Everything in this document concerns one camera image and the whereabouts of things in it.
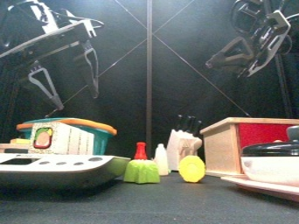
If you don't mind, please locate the white box with sushi picture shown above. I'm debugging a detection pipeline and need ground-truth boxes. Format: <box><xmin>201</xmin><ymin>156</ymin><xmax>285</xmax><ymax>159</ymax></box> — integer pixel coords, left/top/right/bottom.
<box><xmin>29</xmin><ymin>121</ymin><xmax>98</xmax><ymax>156</ymax></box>

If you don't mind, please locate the small yellow toy block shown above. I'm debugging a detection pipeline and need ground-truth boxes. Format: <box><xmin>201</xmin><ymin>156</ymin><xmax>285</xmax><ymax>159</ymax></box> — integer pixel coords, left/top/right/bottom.
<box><xmin>10</xmin><ymin>137</ymin><xmax>34</xmax><ymax>145</ymax></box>

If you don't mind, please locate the teal basket with orange rim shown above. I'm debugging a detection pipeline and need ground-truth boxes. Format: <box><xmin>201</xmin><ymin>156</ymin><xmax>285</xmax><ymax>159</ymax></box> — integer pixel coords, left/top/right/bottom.
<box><xmin>15</xmin><ymin>117</ymin><xmax>118</xmax><ymax>156</ymax></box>

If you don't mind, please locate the beige wooden toy piece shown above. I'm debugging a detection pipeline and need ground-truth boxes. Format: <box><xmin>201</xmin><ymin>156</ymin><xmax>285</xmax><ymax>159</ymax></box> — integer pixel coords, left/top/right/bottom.
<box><xmin>0</xmin><ymin>143</ymin><xmax>31</xmax><ymax>154</ymax></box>

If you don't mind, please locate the white kitchen scale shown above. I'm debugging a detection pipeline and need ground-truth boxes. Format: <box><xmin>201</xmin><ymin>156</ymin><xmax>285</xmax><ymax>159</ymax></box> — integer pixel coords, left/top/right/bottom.
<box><xmin>0</xmin><ymin>152</ymin><xmax>133</xmax><ymax>189</ymax></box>

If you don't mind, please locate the red toy bottle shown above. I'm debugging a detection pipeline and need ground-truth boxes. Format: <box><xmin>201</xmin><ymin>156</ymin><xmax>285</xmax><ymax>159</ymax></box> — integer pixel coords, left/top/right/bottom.
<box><xmin>134</xmin><ymin>142</ymin><xmax>150</xmax><ymax>161</ymax></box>

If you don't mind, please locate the wooden box with red side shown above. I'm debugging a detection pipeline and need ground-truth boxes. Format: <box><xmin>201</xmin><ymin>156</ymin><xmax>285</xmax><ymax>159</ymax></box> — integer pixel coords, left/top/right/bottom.
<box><xmin>200</xmin><ymin>116</ymin><xmax>299</xmax><ymax>178</ymax></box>

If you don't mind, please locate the black pot lid grey knob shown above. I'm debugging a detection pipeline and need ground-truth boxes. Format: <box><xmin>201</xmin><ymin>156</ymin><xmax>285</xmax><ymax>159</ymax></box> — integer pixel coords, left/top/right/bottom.
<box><xmin>241</xmin><ymin>125</ymin><xmax>299</xmax><ymax>158</ymax></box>

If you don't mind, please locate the white toy jug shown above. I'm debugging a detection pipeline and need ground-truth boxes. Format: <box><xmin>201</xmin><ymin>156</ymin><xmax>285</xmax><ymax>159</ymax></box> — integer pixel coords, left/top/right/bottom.
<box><xmin>154</xmin><ymin>143</ymin><xmax>172</xmax><ymax>177</ymax></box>

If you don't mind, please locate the white toy knife block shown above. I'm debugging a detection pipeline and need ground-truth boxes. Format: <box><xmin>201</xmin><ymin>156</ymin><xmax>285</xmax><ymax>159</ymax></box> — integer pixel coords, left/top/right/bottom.
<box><xmin>166</xmin><ymin>129</ymin><xmax>205</xmax><ymax>172</ymax></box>

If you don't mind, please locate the light green toy vegetable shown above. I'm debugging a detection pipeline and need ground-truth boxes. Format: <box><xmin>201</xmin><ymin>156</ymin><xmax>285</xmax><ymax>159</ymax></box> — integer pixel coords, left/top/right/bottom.
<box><xmin>123</xmin><ymin>158</ymin><xmax>162</xmax><ymax>185</ymax></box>

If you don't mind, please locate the yellow toy corn piece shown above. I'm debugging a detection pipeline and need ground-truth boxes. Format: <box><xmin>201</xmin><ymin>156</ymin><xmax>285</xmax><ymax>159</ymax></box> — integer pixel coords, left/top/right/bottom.
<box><xmin>178</xmin><ymin>155</ymin><xmax>208</xmax><ymax>184</ymax></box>

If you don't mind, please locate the white toy pot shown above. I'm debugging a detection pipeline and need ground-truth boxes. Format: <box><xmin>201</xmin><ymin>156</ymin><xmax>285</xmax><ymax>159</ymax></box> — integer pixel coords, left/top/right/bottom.
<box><xmin>240</xmin><ymin>155</ymin><xmax>299</xmax><ymax>188</ymax></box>

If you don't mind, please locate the pink tray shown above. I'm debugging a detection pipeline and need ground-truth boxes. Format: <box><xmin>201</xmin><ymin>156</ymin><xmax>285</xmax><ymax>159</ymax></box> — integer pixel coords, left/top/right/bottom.
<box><xmin>221</xmin><ymin>174</ymin><xmax>299</xmax><ymax>203</ymax></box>

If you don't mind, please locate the thin diagonal brace wire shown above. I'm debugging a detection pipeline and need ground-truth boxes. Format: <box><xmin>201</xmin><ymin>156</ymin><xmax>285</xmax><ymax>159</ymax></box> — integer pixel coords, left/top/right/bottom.
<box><xmin>113</xmin><ymin>0</ymin><xmax>253</xmax><ymax>118</ymax></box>
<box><xmin>45</xmin><ymin>0</ymin><xmax>197</xmax><ymax>118</ymax></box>

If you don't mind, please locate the black vertical frame pole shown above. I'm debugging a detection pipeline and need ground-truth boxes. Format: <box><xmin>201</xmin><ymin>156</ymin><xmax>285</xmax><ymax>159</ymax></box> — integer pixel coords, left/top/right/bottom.
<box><xmin>145</xmin><ymin>0</ymin><xmax>155</xmax><ymax>160</ymax></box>
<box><xmin>274</xmin><ymin>53</ymin><xmax>296</xmax><ymax>119</ymax></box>

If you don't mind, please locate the black toy knife handle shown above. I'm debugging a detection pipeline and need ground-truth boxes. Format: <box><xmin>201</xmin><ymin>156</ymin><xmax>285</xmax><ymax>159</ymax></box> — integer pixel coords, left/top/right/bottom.
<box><xmin>184</xmin><ymin>115</ymin><xmax>196</xmax><ymax>133</ymax></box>
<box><xmin>174</xmin><ymin>114</ymin><xmax>185</xmax><ymax>131</ymax></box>
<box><xmin>192</xmin><ymin>119</ymin><xmax>204</xmax><ymax>137</ymax></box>

